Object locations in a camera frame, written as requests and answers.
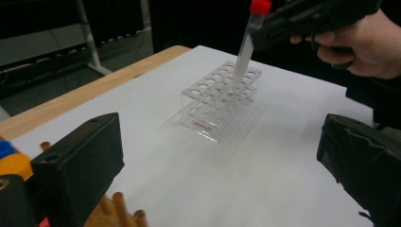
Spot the blue capped test tube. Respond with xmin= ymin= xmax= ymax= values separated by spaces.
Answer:
xmin=0 ymin=140 xmax=16 ymax=160

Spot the white metal stand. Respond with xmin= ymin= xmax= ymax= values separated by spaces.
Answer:
xmin=0 ymin=0 xmax=153 ymax=78

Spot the orange capped test tube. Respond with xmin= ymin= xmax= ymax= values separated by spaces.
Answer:
xmin=0 ymin=152 xmax=34 ymax=182

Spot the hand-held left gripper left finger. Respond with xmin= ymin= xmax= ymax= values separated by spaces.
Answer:
xmin=29 ymin=112 xmax=126 ymax=227

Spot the white table mat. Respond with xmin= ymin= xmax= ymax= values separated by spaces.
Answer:
xmin=9 ymin=44 xmax=375 ymax=227

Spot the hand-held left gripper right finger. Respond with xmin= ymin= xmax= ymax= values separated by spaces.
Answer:
xmin=316 ymin=113 xmax=401 ymax=227

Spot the clear acrylic test tube rack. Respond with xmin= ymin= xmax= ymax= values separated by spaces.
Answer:
xmin=165 ymin=60 xmax=264 ymax=145

